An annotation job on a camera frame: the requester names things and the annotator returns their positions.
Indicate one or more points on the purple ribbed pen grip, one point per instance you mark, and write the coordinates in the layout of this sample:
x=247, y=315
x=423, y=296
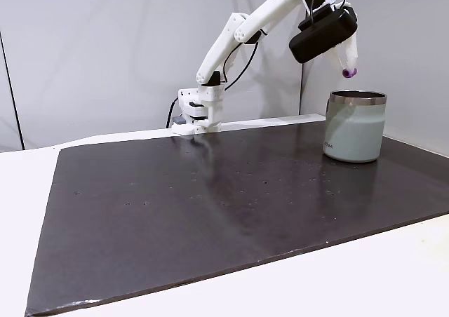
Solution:
x=349, y=72

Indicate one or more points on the pale green steel mug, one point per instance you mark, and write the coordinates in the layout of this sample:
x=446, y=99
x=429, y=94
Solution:
x=354, y=134

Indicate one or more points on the small grey connector block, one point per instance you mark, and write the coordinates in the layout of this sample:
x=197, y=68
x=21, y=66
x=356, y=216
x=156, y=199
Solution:
x=179, y=120

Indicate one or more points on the black table mat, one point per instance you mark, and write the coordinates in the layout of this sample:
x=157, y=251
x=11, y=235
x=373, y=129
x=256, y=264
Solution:
x=210, y=208

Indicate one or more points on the black oval camera box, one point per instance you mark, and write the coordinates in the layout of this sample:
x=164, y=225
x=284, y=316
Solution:
x=319, y=40

